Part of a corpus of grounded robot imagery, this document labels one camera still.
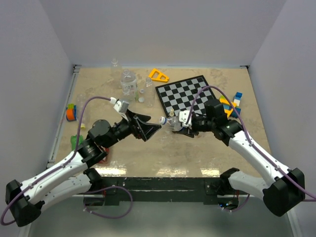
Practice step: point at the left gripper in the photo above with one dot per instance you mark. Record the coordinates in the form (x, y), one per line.
(145, 130)

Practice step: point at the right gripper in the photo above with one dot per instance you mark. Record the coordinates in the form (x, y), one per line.
(188, 132)

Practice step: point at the blue label clear bottle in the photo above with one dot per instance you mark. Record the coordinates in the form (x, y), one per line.
(172, 123)

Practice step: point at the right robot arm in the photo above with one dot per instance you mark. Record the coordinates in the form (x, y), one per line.
(279, 187)

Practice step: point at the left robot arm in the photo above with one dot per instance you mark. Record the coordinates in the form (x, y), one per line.
(75, 174)

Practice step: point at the clear bottle near board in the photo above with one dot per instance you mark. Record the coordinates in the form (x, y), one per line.
(149, 92)

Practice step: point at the small clear bottle front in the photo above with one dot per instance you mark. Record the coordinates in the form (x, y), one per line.
(127, 95)

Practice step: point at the labelled clear water bottle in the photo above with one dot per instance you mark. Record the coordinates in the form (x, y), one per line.
(129, 80)

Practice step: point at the clear bottle back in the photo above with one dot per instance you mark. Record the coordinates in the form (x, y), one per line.
(116, 70)

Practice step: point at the lying clear bottle yellow cap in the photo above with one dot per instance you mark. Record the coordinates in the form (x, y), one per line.
(80, 102)

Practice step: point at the green plastic bottle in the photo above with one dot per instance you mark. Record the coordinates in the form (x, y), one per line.
(73, 140)

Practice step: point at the black white chessboard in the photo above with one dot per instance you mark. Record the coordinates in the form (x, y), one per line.
(179, 95)

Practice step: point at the yellow triangular toy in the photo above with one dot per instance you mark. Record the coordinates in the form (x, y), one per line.
(158, 76)

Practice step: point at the coloured toy blocks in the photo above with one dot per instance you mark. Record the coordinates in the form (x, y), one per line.
(232, 111)

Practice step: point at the orange blue toy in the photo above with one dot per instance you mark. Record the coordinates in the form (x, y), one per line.
(71, 112)

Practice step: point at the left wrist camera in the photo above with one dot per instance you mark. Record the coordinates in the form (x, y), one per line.
(120, 106)

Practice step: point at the black base frame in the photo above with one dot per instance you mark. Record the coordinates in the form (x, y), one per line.
(114, 190)

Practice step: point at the aluminium rail frame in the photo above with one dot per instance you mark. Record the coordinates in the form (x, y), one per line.
(58, 135)

